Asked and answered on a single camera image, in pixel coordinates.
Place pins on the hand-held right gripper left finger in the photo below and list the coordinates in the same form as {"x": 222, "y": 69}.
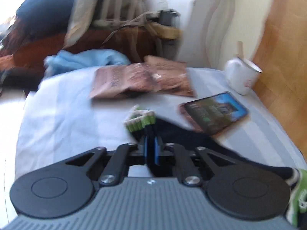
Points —
{"x": 145, "y": 149}

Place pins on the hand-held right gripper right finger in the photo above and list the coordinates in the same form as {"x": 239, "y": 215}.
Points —
{"x": 156, "y": 151}

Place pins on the black garment with green trim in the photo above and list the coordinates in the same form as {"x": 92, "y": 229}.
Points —
{"x": 191, "y": 141}

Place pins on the smartphone in brown case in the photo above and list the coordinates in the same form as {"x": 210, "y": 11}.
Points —
{"x": 215, "y": 111}

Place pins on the brown snack packet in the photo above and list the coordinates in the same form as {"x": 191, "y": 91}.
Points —
{"x": 120, "y": 80}
{"x": 172, "y": 76}

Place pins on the grey striped bed sheet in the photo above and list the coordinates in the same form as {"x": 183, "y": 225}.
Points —
{"x": 72, "y": 119}

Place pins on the light blue cloth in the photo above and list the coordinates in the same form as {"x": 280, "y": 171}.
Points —
{"x": 86, "y": 58}

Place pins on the white enamel mug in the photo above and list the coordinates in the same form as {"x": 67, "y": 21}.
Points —
{"x": 239, "y": 77}

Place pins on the small wooden stool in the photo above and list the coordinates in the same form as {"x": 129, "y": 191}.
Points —
{"x": 168, "y": 32}

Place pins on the wooden stick in mug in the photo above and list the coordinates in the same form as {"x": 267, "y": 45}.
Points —
{"x": 240, "y": 49}

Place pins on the black device on stool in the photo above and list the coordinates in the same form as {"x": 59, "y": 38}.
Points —
{"x": 169, "y": 16}

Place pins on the brown orange blanket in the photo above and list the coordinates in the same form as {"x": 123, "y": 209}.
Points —
{"x": 36, "y": 50}

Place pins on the beige hanging cloth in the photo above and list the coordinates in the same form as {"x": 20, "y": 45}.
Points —
{"x": 84, "y": 4}

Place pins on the wood pattern board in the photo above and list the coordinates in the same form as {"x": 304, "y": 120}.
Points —
{"x": 285, "y": 52}

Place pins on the dark blue cushion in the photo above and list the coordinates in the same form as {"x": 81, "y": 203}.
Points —
{"x": 45, "y": 7}

